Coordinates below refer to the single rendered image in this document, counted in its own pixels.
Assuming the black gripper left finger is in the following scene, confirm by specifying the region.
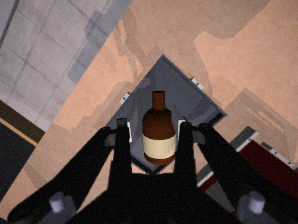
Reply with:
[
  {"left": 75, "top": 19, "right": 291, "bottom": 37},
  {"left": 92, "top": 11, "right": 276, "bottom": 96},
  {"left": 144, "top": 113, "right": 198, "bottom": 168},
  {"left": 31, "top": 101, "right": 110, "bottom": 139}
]
[{"left": 7, "top": 107, "right": 138, "bottom": 224}]

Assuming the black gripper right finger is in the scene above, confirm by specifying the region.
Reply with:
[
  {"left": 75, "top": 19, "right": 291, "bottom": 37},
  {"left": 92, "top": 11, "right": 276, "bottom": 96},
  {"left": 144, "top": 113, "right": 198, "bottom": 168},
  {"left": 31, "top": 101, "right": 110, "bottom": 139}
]
[{"left": 168, "top": 105, "right": 298, "bottom": 224}]

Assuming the brown glass bottle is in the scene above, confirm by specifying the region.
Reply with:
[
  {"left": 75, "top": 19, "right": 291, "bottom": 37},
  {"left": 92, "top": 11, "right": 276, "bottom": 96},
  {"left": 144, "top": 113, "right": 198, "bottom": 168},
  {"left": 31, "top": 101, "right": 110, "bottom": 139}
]
[{"left": 142, "top": 91, "right": 176, "bottom": 165}]

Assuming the dark red crate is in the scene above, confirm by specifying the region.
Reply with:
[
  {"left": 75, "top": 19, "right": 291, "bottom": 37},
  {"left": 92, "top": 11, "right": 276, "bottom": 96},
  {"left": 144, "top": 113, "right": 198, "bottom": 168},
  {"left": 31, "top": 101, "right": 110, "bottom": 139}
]
[{"left": 199, "top": 140, "right": 298, "bottom": 217}]

